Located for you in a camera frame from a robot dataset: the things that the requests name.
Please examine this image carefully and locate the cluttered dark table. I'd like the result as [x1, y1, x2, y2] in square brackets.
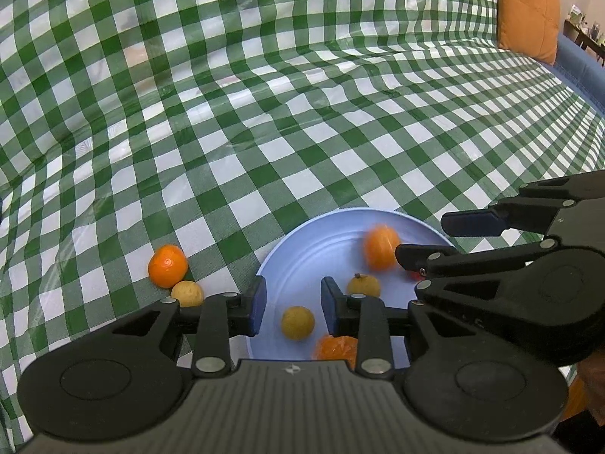
[562, 5, 605, 64]

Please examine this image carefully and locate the blue sofa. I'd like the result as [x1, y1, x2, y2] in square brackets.
[555, 33, 605, 119]

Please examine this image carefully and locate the pale blue plate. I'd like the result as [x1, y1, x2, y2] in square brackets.
[250, 208, 461, 370]

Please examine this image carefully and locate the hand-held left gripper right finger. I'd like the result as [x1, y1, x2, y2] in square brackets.
[320, 277, 478, 379]

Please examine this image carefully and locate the green checked tablecloth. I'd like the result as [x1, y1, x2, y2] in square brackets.
[0, 0, 605, 454]

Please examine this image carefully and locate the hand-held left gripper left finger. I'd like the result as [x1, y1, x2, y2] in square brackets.
[106, 275, 268, 379]

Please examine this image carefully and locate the yellow longan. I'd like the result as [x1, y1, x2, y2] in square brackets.
[282, 306, 315, 341]
[347, 273, 382, 299]
[171, 281, 205, 308]

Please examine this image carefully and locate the orange tangerine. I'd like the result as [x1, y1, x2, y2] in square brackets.
[148, 244, 188, 289]
[363, 224, 402, 274]
[312, 335, 358, 370]

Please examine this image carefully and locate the orange cushion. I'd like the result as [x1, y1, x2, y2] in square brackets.
[497, 0, 562, 66]

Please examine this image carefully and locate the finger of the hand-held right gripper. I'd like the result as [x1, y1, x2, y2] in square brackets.
[441, 170, 605, 237]
[394, 239, 568, 313]

